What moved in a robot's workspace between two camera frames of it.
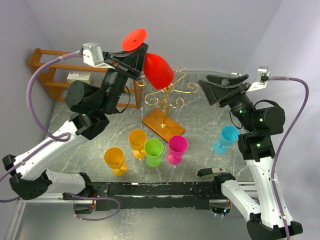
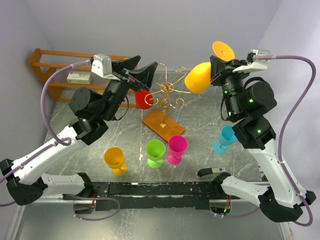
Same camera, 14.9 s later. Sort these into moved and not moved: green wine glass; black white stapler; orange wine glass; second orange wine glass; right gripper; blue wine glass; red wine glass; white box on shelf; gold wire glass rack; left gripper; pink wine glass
Moved: orange wine glass; left gripper; right gripper; red wine glass
Not moved: second orange wine glass; blue wine glass; white box on shelf; gold wire glass rack; pink wine glass; black white stapler; green wine glass
